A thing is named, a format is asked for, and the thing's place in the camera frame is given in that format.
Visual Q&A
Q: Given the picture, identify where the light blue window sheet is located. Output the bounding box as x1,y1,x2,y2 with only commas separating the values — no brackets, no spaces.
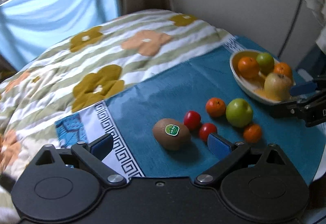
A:
1,0,118,70

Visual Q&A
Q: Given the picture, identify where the floral striped duvet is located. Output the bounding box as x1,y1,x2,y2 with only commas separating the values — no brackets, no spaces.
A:
0,9,237,224

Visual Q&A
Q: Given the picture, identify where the blue patterned cloth mat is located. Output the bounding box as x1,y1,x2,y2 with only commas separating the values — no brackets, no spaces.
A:
55,37,325,184

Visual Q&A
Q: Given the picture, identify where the large orange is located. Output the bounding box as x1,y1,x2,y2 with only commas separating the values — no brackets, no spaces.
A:
273,62,293,80
238,57,260,79

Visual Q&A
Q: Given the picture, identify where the small mandarin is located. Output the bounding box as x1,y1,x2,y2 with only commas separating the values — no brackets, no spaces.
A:
243,123,262,144
206,98,226,118

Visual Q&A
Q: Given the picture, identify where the green apple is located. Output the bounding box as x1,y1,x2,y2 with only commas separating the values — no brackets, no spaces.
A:
225,98,254,128
256,52,275,75

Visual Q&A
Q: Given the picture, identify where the red tomato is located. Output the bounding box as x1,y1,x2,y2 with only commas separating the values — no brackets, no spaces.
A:
183,111,201,131
199,123,218,142

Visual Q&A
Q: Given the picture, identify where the brownish wrinkled apple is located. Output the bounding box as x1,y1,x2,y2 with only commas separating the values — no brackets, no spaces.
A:
264,73,292,101

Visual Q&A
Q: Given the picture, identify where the brown kiwi with sticker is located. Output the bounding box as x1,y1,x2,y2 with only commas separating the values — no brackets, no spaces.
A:
152,119,191,151

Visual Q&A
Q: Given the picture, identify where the cream yellow fruit bowl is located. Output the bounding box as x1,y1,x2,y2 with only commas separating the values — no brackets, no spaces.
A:
230,49,296,105

